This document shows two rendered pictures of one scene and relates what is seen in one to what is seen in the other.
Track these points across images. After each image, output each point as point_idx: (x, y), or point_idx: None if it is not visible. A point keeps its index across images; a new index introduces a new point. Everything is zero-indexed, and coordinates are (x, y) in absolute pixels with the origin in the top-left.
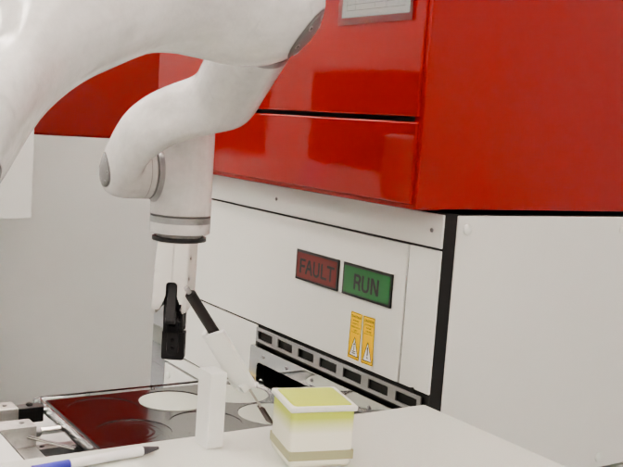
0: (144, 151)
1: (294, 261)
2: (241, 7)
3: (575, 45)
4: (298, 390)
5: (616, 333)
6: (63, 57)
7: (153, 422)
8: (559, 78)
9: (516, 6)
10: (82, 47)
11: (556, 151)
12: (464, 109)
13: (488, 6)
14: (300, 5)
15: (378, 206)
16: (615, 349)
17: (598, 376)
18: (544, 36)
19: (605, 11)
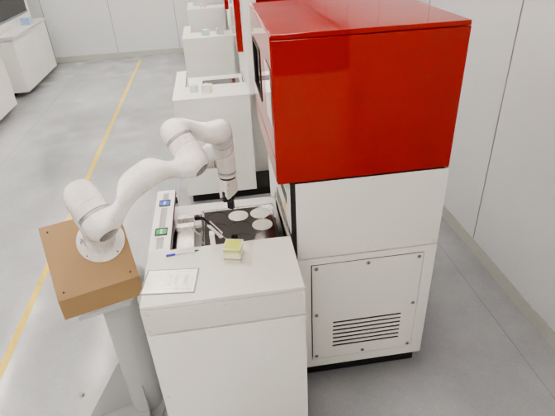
0: None
1: None
2: (177, 173)
3: (342, 125)
4: (231, 240)
5: (373, 212)
6: (129, 200)
7: (225, 225)
8: (335, 137)
9: (311, 118)
10: (135, 195)
11: (337, 160)
12: (293, 153)
13: (298, 121)
14: (192, 170)
15: None
16: (373, 217)
17: (366, 225)
18: (326, 125)
19: (356, 111)
